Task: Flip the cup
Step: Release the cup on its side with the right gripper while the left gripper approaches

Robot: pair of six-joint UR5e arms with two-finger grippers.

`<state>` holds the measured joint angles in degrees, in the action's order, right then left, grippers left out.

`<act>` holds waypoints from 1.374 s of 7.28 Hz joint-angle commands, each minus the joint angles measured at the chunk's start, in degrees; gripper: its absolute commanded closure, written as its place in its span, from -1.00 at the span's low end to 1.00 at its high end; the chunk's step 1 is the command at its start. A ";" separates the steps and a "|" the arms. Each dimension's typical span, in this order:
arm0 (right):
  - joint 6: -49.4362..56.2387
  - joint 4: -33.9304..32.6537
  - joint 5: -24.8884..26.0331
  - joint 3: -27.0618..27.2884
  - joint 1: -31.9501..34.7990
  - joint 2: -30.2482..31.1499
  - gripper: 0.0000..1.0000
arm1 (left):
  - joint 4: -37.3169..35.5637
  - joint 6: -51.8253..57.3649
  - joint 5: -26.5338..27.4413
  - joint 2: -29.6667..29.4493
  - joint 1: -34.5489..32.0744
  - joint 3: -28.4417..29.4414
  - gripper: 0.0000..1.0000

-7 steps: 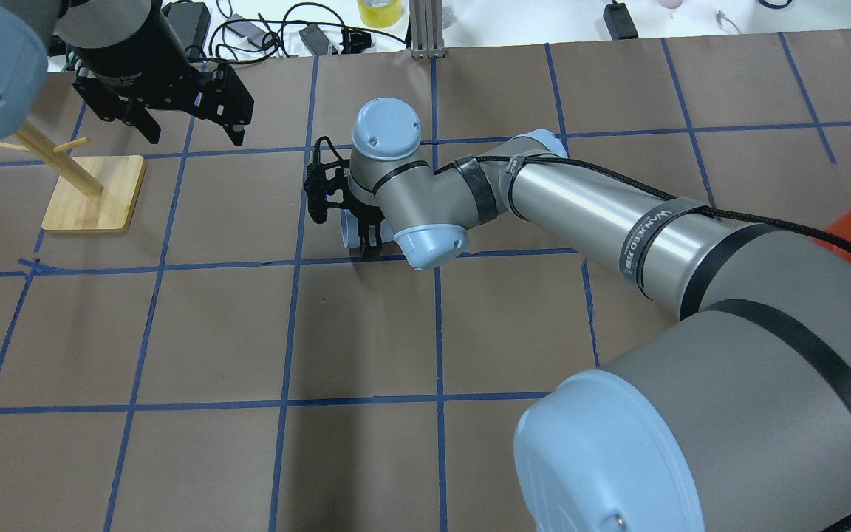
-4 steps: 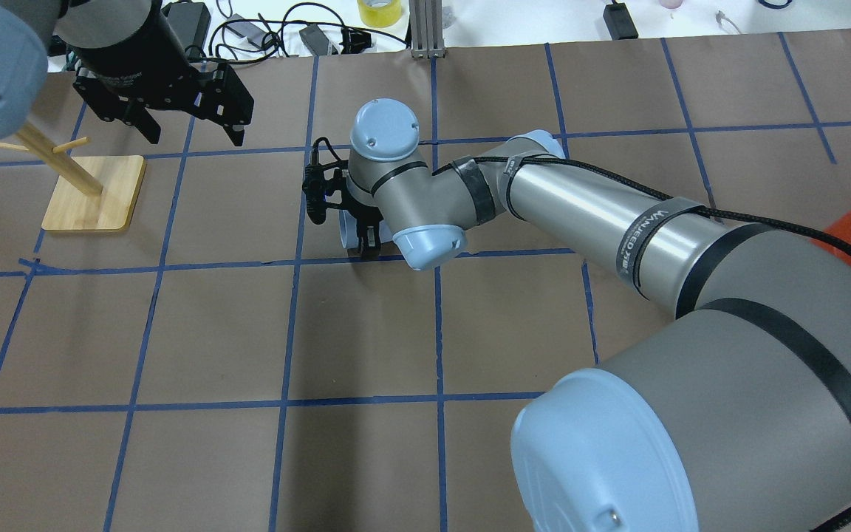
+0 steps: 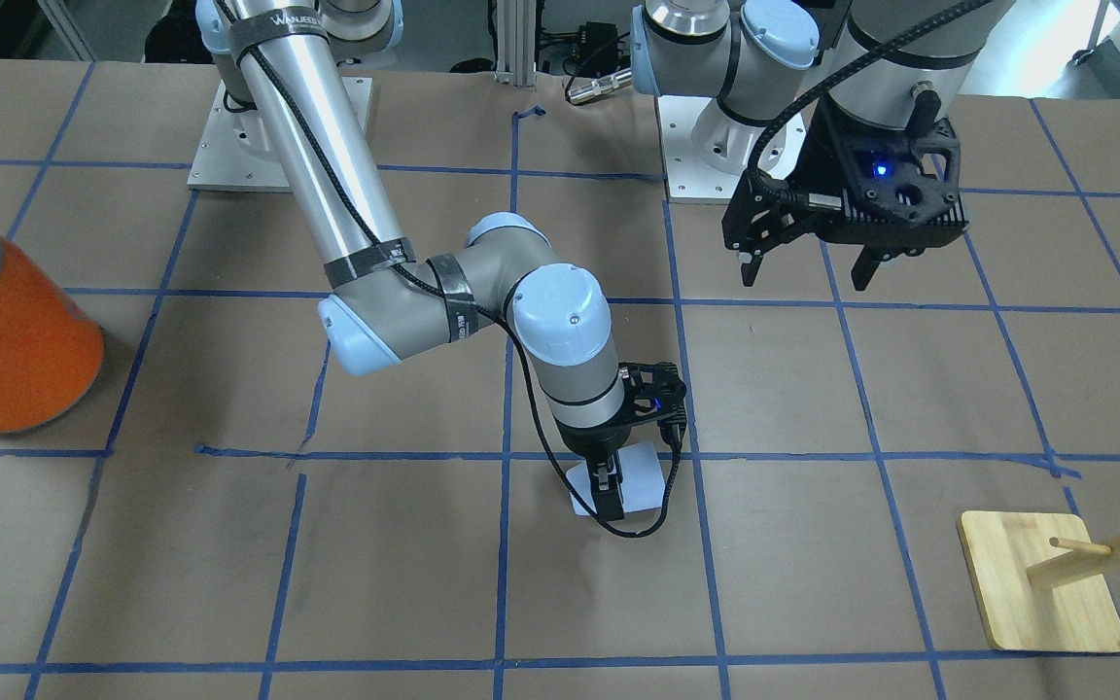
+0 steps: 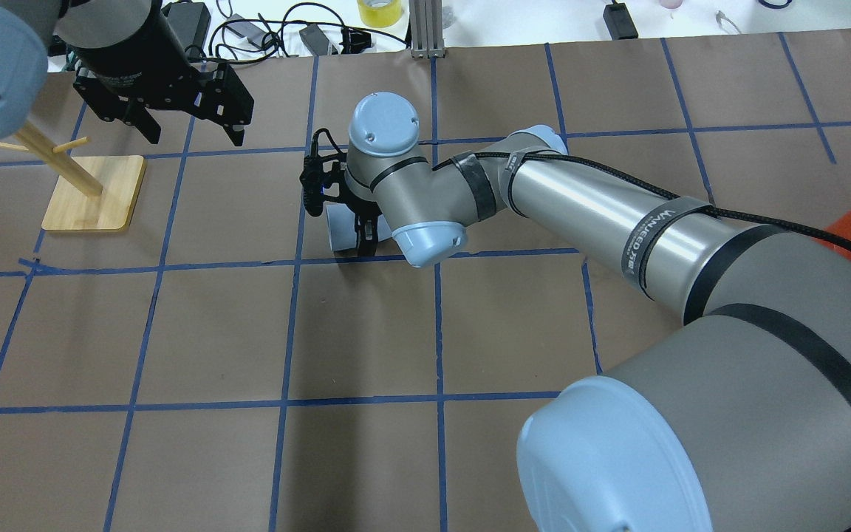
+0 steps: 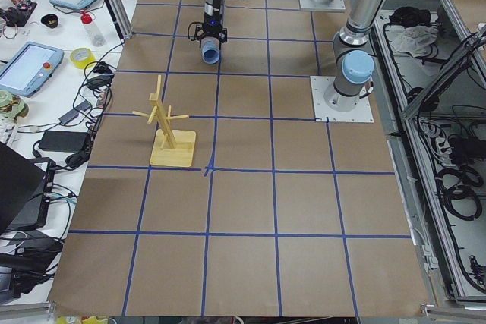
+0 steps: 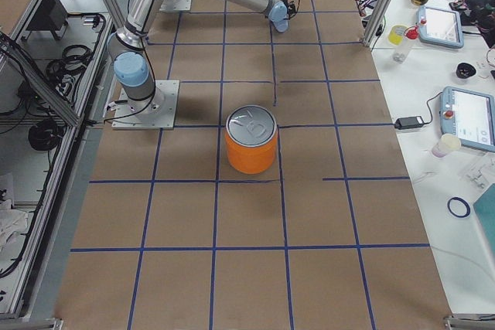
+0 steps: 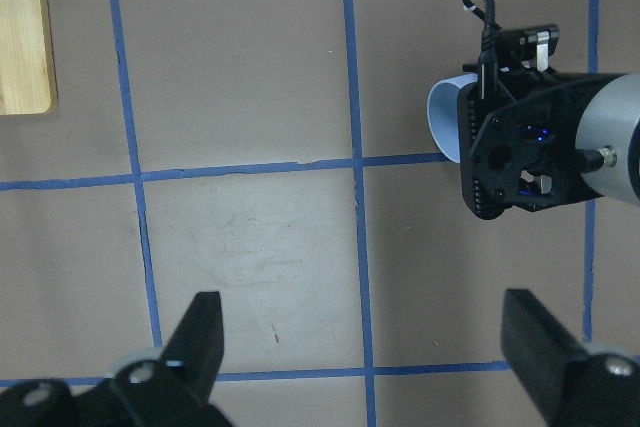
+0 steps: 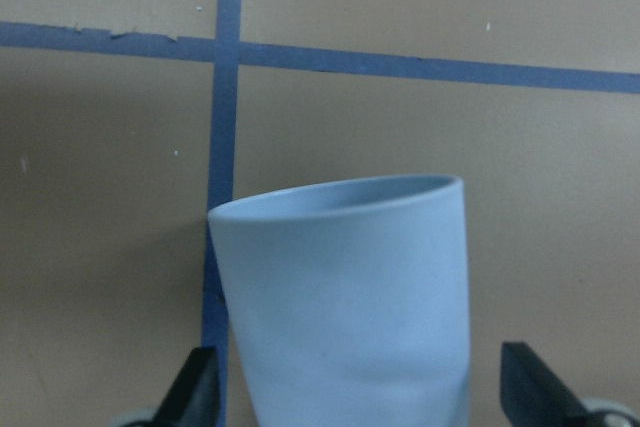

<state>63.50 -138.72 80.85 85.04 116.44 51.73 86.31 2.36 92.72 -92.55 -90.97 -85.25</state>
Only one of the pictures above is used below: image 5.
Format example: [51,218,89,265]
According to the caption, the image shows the wooden mug tree stand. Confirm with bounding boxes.
[132,75,197,168]

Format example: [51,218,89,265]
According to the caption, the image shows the yellow tape roll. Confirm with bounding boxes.
[70,47,96,69]

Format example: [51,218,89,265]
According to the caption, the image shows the white crumpled cloth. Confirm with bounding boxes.
[390,25,439,58]

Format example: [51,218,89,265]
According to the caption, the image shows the small black bowl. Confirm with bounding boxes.
[41,14,59,29]

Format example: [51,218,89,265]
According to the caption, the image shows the black power adapter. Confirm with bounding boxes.
[39,131,89,153]

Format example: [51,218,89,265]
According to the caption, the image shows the near blue teach pendant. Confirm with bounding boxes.
[1,42,64,97]

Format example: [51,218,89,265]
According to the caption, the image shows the black laptop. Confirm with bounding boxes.
[1,144,55,233]

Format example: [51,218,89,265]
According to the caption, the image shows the light blue plastic cup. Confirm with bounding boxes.
[200,36,220,64]

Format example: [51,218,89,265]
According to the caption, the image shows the clear bottle red cap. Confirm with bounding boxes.
[80,11,106,47]

